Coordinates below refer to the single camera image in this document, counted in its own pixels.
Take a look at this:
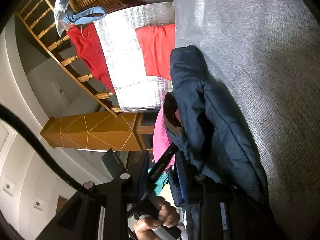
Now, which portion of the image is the navy blue padded jacket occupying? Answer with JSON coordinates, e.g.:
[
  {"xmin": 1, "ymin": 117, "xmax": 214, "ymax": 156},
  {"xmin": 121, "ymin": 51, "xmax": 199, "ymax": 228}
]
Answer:
[{"xmin": 163, "ymin": 45, "xmax": 268, "ymax": 203}]

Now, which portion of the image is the person's left hand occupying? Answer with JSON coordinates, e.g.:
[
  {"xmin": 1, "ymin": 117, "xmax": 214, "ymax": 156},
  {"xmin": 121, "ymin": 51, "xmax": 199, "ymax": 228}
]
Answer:
[{"xmin": 134, "ymin": 196, "xmax": 180, "ymax": 240}]

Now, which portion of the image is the teal garment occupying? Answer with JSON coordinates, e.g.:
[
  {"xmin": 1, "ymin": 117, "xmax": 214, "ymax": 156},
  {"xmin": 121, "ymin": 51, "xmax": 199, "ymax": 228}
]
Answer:
[{"xmin": 153, "ymin": 168, "xmax": 169, "ymax": 196}]

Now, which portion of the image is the pink pillow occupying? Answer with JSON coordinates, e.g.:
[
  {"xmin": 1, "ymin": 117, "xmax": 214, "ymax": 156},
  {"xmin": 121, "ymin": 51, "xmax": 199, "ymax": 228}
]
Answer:
[{"xmin": 152, "ymin": 106, "xmax": 172, "ymax": 163}]

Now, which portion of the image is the orange wooden cabinet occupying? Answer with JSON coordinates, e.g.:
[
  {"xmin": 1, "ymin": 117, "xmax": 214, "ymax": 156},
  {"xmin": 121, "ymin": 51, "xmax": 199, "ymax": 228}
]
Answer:
[{"xmin": 40, "ymin": 111, "xmax": 155, "ymax": 152}]

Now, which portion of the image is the silver striped bed cover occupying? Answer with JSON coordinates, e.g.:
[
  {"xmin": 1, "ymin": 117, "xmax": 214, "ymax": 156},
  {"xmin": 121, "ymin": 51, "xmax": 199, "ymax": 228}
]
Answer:
[{"xmin": 94, "ymin": 2, "xmax": 175, "ymax": 112}]

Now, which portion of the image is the red pillow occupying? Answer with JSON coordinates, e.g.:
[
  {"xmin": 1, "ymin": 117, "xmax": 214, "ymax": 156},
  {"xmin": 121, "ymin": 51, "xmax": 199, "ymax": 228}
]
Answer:
[{"xmin": 136, "ymin": 23, "xmax": 176, "ymax": 81}]

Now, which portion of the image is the red cloth on railing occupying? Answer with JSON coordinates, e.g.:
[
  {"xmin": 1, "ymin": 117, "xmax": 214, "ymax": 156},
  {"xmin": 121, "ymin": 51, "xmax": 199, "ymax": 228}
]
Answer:
[{"xmin": 67, "ymin": 23, "xmax": 116, "ymax": 94}]

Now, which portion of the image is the grey bed sheet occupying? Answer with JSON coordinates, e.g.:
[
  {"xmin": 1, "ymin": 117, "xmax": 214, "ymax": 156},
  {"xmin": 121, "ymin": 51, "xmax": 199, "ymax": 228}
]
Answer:
[{"xmin": 174, "ymin": 0, "xmax": 319, "ymax": 239}]

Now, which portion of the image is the light blue cloth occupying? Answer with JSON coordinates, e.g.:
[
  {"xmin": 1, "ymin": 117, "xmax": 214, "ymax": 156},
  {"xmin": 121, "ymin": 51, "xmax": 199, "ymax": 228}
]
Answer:
[{"xmin": 62, "ymin": 7, "xmax": 107, "ymax": 25}]

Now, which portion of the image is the wooden bed railing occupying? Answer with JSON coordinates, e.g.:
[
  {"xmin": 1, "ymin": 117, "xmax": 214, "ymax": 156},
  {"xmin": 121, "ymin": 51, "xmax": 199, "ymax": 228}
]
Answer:
[{"xmin": 15, "ymin": 0, "xmax": 121, "ymax": 117}]

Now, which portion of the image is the black cable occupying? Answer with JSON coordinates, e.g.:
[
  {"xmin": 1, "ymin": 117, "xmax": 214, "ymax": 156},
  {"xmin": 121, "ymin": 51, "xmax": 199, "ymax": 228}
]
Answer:
[{"xmin": 0, "ymin": 103, "xmax": 87, "ymax": 196}]

